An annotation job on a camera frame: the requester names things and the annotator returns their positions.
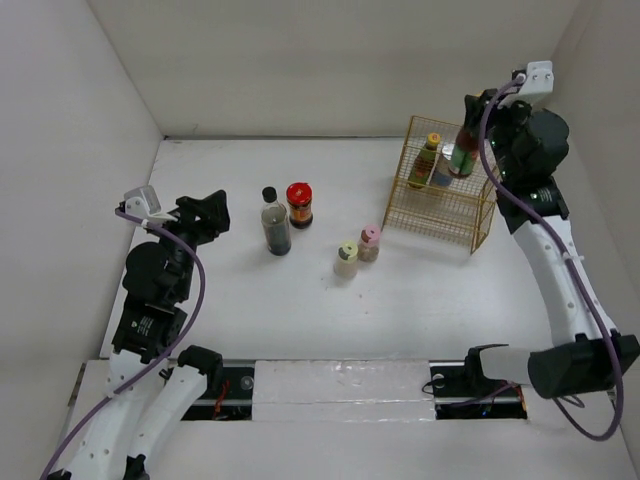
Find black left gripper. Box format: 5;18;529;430
149;189;229;298

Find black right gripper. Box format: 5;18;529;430
463;88;534;182

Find yellow cap sauce bottle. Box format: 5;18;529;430
448;127;478;178
408;132;441;189

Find tall dark soy sauce bottle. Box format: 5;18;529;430
260;186;291;256

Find silver lid white granule jar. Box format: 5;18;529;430
430;142;454;188

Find red lid sauce jar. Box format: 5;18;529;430
286;182;313;229

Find yellow-green lid spice shaker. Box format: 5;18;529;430
333;241;358;280

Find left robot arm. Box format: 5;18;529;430
41;185;230;479

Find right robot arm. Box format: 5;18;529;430
462;100;639;399

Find pink lid spice shaker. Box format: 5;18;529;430
358;225;381;263

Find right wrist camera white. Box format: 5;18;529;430
504;60;554;105

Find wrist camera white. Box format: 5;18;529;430
119;185;162;220
504;60;554;105

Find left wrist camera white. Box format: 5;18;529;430
119;185;162;220

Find gold wire rack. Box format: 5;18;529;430
382;115;496;253

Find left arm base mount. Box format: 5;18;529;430
182;363;255;422

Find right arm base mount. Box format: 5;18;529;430
422;364;528;420

